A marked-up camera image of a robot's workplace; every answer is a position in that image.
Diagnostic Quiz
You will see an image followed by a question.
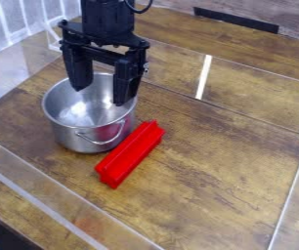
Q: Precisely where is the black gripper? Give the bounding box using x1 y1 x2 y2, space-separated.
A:
58 0 149 106

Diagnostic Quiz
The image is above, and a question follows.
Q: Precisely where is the silver metal pot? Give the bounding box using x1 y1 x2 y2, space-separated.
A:
41 72 137 153

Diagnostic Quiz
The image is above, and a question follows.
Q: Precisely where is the red rectangular block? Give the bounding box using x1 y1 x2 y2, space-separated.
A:
94 120 165 188

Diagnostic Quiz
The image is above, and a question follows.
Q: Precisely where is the clear acrylic stand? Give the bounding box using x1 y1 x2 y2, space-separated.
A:
43 23 61 52

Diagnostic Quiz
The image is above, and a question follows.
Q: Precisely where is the black strip on table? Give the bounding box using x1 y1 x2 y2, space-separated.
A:
193 7 278 34

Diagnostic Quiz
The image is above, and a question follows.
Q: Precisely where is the clear acrylic front panel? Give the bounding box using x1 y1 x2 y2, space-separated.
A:
0 145 162 250

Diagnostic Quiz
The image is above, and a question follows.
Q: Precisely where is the black cable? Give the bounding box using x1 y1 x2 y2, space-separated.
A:
123 0 154 15

